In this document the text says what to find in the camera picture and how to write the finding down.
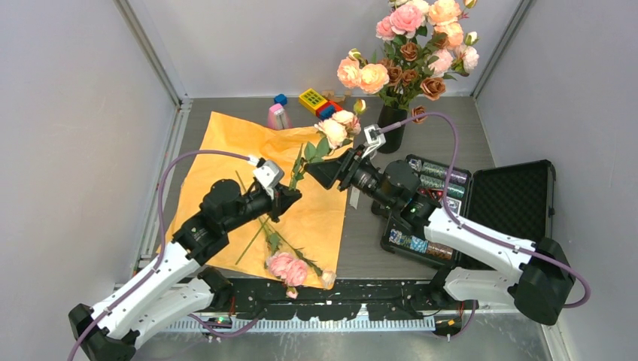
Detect yellow toy block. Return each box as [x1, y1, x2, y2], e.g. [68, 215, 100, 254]
[298, 88, 328, 114]

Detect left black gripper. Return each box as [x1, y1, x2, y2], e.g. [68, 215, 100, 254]
[223, 182, 301, 233]

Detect black poker chip case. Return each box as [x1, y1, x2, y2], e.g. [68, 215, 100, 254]
[380, 154, 556, 270]

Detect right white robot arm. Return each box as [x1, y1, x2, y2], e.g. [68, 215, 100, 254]
[305, 146, 576, 326]

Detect black vase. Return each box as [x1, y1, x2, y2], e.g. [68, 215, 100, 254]
[376, 103, 410, 154]

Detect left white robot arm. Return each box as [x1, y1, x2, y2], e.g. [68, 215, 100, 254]
[68, 159, 302, 360]

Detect wooden toy pieces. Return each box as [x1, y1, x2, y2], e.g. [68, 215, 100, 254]
[321, 89, 352, 104]

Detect peach peony flower stem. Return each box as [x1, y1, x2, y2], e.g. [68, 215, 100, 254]
[337, 48, 390, 95]

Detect orange yellow wrapping paper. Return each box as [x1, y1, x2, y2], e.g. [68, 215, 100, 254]
[165, 112, 348, 278]

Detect cream peony flower stem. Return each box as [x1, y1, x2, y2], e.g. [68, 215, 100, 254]
[288, 99, 367, 190]

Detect cream printed ribbon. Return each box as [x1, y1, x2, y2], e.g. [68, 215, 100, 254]
[348, 187, 360, 209]

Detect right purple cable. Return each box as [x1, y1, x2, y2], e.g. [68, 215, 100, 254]
[378, 111, 592, 342]

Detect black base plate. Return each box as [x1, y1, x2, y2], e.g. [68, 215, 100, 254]
[202, 278, 472, 321]

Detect pink metronome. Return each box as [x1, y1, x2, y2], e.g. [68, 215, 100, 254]
[267, 103, 292, 130]

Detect red blue toy blocks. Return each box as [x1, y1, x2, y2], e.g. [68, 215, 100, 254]
[315, 101, 343, 120]

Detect blue toy block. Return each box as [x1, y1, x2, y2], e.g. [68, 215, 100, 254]
[273, 93, 288, 106]

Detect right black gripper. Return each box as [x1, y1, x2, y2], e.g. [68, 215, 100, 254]
[304, 145, 396, 211]

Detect pink flowers in vase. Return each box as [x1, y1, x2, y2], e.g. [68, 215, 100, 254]
[373, 0, 481, 125]

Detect orange flower bouquet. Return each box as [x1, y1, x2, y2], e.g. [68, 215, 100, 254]
[223, 178, 347, 299]

